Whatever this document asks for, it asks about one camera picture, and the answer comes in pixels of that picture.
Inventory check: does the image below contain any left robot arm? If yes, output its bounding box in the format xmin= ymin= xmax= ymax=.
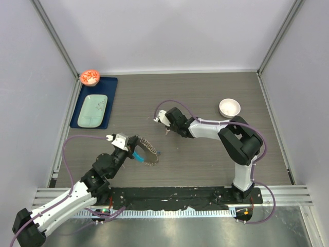
xmin=12 ymin=133 xmax=139 ymax=246

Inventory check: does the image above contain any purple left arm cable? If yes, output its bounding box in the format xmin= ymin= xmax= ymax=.
xmin=9 ymin=134 xmax=128 ymax=247

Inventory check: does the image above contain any pale green rectangular plate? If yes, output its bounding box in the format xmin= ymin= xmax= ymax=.
xmin=77 ymin=94 xmax=108 ymax=128

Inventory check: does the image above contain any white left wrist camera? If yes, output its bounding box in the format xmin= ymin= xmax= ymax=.
xmin=106 ymin=133 xmax=129 ymax=151

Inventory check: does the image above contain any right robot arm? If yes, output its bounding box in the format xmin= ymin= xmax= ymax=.
xmin=157 ymin=107 xmax=264 ymax=203

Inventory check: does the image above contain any orange patterned bowl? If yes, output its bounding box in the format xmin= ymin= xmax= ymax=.
xmin=79 ymin=69 xmax=100 ymax=86

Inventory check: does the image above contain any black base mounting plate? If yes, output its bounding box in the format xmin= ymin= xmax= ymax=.
xmin=95 ymin=186 xmax=263 ymax=211

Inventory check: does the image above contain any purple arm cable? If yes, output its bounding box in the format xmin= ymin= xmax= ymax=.
xmin=155 ymin=99 xmax=277 ymax=225
xmin=9 ymin=134 xmax=128 ymax=247

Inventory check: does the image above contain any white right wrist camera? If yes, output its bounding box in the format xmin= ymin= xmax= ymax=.
xmin=153 ymin=110 xmax=171 ymax=127

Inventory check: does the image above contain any white bowl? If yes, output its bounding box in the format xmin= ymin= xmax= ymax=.
xmin=218 ymin=98 xmax=241 ymax=118

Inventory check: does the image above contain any dark blue tray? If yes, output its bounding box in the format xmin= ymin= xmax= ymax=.
xmin=70 ymin=77 xmax=118 ymax=129

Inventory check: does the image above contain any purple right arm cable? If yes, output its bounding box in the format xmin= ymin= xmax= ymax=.
xmin=155 ymin=99 xmax=277 ymax=225

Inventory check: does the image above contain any white slotted cable duct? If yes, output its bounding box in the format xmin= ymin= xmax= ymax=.
xmin=72 ymin=207 xmax=236 ymax=219

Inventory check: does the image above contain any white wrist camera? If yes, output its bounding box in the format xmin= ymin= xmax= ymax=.
xmin=106 ymin=133 xmax=129 ymax=151
xmin=153 ymin=110 xmax=171 ymax=127

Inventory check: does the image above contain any steel key organizer blue handle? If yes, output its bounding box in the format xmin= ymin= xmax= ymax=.
xmin=133 ymin=138 xmax=161 ymax=166

